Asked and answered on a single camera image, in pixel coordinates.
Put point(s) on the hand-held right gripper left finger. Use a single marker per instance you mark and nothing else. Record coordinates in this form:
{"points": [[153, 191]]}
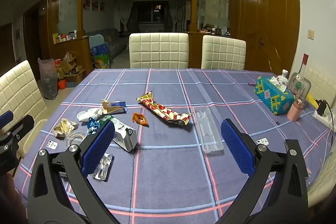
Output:
{"points": [[98, 145]]}

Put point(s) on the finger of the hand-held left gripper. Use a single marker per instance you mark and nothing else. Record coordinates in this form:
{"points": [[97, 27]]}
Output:
{"points": [[25, 123], [6, 118]]}

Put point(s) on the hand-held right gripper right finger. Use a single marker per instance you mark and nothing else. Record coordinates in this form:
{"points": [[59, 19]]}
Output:
{"points": [[237, 148]]}

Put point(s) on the blue foil wrapper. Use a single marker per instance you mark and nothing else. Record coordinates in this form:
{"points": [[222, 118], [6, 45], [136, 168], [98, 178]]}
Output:
{"points": [[92, 124]]}

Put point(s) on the silver blister pack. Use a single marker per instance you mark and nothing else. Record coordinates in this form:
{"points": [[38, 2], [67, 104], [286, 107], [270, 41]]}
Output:
{"points": [[105, 166]]}

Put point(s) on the green and white milk carton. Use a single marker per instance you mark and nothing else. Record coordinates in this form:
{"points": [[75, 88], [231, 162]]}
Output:
{"points": [[126, 137]]}

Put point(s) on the clear round plastic lid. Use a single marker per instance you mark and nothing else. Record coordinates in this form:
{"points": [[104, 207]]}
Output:
{"points": [[68, 138]]}

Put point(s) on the white plastic bag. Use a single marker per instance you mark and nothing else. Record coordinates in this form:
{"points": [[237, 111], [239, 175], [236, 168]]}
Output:
{"points": [[88, 114]]}

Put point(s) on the clear plastic tray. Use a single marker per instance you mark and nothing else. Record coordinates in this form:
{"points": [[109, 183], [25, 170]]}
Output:
{"points": [[208, 132]]}

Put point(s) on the beige paper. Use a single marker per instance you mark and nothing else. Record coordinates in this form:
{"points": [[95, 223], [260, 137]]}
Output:
{"points": [[63, 127]]}

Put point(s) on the torn blue and white carton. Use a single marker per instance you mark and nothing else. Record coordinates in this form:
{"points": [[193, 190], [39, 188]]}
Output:
{"points": [[115, 106]]}

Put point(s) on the orange foil wrapper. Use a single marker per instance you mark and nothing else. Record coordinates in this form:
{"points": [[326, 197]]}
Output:
{"points": [[139, 118]]}

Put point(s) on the red and yellow snack wrapper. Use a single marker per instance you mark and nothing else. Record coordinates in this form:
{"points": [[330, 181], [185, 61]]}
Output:
{"points": [[162, 109]]}

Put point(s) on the white cloth label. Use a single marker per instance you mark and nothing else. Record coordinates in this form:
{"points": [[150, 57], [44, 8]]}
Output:
{"points": [[51, 144], [263, 141]]}

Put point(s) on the cream quilted dining chair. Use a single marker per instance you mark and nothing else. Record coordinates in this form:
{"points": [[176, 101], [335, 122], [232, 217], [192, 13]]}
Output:
{"points": [[158, 50], [321, 79], [18, 90], [223, 53]]}

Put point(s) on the clear plastic bag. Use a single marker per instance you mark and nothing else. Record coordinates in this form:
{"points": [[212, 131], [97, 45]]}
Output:
{"points": [[48, 79]]}

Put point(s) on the orange bucket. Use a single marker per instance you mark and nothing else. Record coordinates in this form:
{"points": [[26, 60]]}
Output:
{"points": [[62, 84]]}

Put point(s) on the beaded teal tissue box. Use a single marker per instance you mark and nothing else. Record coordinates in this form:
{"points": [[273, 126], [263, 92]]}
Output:
{"points": [[273, 98]]}

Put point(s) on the pink cup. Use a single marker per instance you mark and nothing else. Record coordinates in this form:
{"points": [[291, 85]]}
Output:
{"points": [[294, 112]]}

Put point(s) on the blue plaid tablecloth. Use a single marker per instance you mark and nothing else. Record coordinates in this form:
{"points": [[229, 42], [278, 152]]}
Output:
{"points": [[162, 174]]}

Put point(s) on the pile of cardboard boxes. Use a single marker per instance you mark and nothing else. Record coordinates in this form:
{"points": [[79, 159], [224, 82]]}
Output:
{"points": [[71, 69]]}

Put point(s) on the small white bottle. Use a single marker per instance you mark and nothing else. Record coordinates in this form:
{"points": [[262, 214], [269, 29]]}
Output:
{"points": [[284, 77]]}

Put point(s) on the clear glass jar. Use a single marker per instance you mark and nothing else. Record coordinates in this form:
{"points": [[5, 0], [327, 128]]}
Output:
{"points": [[299, 87]]}

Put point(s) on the colourful printed bag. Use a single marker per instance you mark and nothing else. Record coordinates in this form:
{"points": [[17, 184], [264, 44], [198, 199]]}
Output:
{"points": [[101, 58]]}

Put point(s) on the yellow paper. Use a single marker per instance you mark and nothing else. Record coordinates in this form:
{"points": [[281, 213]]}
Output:
{"points": [[311, 100]]}

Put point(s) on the white power strip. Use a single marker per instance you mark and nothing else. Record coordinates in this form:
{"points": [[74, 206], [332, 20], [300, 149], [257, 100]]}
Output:
{"points": [[323, 119]]}

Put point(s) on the black charger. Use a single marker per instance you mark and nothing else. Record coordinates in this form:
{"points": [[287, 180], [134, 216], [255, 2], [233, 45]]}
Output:
{"points": [[321, 108]]}

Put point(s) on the group of small bottles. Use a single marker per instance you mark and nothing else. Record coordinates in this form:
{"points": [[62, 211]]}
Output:
{"points": [[64, 37]]}

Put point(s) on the grey sofa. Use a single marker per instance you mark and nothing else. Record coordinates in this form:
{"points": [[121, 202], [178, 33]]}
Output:
{"points": [[115, 40]]}

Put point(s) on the clear bottle with red cap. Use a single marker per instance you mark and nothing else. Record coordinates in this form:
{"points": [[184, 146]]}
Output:
{"points": [[304, 64]]}

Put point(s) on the patterned curtain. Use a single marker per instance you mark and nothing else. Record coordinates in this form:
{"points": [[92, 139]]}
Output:
{"points": [[125, 14], [175, 14]]}

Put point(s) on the wooden double door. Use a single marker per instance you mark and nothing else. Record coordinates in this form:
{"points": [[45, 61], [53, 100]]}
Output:
{"points": [[270, 16]]}

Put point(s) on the dark window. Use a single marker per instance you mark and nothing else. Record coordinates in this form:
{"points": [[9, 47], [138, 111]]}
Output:
{"points": [[149, 12]]}

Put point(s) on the white display cabinet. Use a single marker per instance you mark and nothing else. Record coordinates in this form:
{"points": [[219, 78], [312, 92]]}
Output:
{"points": [[212, 6]]}

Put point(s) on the white light switch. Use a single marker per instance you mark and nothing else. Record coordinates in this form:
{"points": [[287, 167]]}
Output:
{"points": [[311, 34]]}

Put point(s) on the wall pictures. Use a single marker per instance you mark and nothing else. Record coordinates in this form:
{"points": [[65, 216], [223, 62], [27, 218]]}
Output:
{"points": [[94, 5]]}

